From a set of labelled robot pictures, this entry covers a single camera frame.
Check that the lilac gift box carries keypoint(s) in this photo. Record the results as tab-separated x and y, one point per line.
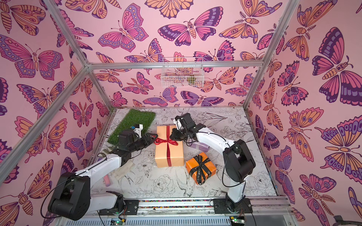
200	146

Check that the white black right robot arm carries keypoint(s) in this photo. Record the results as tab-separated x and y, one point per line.
238	160

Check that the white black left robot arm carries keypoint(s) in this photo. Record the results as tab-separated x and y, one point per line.
71	197

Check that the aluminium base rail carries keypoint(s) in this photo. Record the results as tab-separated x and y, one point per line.
207	211

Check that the red satin ribbon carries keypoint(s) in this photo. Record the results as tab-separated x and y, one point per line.
167	142

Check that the green plant in basket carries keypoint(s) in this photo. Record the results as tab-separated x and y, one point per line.
192	80

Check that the orange gift box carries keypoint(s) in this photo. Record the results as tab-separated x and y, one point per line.
200	168

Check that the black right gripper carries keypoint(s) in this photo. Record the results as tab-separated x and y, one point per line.
178	133

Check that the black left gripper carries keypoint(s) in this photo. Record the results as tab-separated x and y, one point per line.
148	139

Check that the white wire basket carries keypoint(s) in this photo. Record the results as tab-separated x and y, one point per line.
175	71

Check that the black printed ribbon bow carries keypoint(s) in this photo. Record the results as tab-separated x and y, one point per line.
200	168

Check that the green artificial grass mat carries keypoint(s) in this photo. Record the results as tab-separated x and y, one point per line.
125	119

